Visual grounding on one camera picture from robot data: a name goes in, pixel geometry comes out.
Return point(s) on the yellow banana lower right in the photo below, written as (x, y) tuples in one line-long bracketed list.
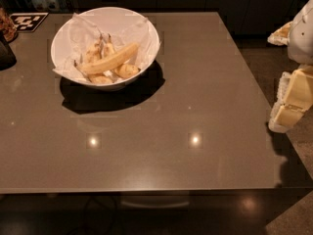
[(123, 71)]

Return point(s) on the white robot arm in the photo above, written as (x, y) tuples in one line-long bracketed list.
[(300, 44)]

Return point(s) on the brown patterned object far left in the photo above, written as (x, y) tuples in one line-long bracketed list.
[(7, 26)]

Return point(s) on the dark object at left edge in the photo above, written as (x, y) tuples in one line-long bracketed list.
[(7, 57)]

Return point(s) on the white bowl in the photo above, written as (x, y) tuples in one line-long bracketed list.
[(107, 20)]

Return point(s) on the yellow banana lower left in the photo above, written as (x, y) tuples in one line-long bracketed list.
[(100, 49)]

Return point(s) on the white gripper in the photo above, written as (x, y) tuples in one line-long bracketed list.
[(302, 38)]

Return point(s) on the black white fiducial marker card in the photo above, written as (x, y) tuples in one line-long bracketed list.
[(28, 22)]

